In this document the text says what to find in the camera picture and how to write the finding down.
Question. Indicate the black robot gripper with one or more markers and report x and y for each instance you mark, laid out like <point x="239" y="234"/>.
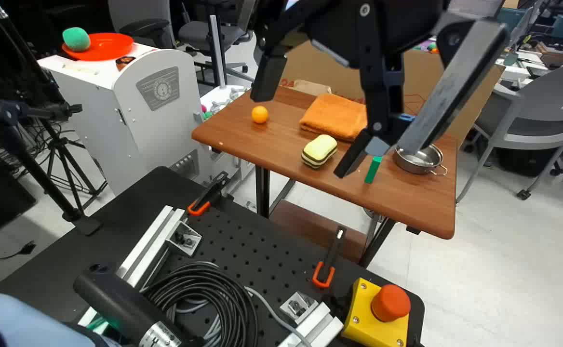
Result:
<point x="339" y="28"/>

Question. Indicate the green block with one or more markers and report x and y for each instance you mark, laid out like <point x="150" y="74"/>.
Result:
<point x="372" y="170"/>

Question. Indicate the silver metal pot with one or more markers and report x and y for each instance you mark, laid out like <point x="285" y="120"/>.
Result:
<point x="422" y="163"/>

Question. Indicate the cardboard panel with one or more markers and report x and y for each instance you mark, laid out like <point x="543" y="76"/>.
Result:
<point x="422" y="70"/>

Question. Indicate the orange folded towel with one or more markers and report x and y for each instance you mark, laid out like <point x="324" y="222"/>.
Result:
<point x="335" y="116"/>

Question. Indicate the orange ball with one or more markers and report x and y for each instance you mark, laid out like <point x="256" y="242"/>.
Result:
<point x="258" y="114"/>

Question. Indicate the yellow green sponge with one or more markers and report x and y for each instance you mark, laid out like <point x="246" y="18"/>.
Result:
<point x="318" y="151"/>

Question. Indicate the wooden side table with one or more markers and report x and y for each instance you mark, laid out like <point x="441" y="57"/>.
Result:
<point x="422" y="203"/>

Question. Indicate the right orange black clamp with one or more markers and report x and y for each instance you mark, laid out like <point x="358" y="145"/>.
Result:
<point x="324" y="269"/>

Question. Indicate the orange black clamp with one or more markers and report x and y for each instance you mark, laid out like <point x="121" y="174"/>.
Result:
<point x="208" y="195"/>
<point x="324" y="269"/>

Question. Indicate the white machine cabinet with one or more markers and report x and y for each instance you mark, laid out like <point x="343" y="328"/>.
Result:
<point x="139" y="111"/>

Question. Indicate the left orange black clamp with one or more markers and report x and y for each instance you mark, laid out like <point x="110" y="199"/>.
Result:
<point x="208" y="195"/>

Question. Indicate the orange plate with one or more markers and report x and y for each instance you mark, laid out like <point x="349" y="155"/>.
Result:
<point x="102" y="47"/>

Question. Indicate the grey office chair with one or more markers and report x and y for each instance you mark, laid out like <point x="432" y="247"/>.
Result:
<point x="528" y="120"/>

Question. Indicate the green plush ball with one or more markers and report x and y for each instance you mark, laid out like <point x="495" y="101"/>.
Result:
<point x="75" y="39"/>

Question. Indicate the yellow emergency stop button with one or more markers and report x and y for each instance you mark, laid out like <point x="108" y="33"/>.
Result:
<point x="378" y="315"/>

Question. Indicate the black perforated breadboard table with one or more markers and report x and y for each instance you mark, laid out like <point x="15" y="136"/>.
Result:
<point x="245" y="246"/>

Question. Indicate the aluminium extrusion rail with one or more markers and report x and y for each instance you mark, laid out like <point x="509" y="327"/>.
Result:
<point x="167" y="232"/>

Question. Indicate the black camera tripod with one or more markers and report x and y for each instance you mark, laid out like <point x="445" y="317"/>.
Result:
<point x="29" y="95"/>

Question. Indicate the black cylindrical handle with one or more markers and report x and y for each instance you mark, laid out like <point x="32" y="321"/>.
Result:
<point x="127" y="311"/>

